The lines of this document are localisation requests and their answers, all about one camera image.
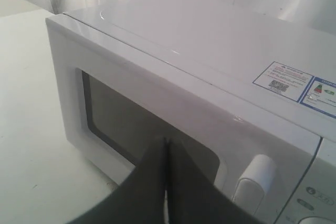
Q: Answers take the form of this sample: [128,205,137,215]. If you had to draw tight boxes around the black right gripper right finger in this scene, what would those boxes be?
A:
[166,140,261,223]

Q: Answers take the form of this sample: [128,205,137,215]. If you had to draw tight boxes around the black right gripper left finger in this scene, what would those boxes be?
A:
[70,137,168,223]

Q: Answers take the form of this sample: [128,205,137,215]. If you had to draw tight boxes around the white microwave oven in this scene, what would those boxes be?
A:
[46,14,321,223]

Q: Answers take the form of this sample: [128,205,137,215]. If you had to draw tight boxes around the white microwave oven body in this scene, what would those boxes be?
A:
[64,0,335,223]

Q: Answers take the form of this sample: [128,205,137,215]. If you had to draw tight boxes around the upper white control knob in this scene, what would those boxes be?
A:
[299,211,335,224]

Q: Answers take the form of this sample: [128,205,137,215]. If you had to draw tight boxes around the blue energy label sticker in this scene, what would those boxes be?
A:
[300,77,335,119]

